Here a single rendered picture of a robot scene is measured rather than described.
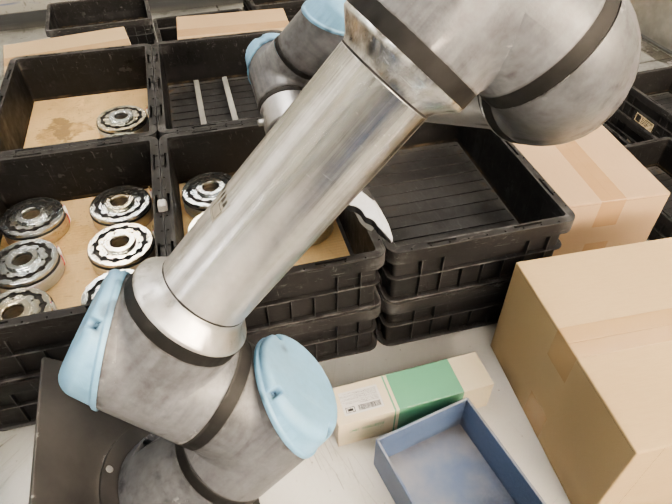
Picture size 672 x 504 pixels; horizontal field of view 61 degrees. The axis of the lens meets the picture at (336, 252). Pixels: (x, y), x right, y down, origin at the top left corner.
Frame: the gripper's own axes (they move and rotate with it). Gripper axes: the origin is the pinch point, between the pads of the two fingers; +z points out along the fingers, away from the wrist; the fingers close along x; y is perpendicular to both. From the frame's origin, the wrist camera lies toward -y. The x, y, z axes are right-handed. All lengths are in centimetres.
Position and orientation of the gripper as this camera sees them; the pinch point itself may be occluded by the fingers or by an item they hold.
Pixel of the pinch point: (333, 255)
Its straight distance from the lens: 67.8
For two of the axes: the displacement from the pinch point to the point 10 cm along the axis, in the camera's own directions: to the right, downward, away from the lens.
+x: -9.6, 2.4, -1.3
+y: -0.2, 4.1, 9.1
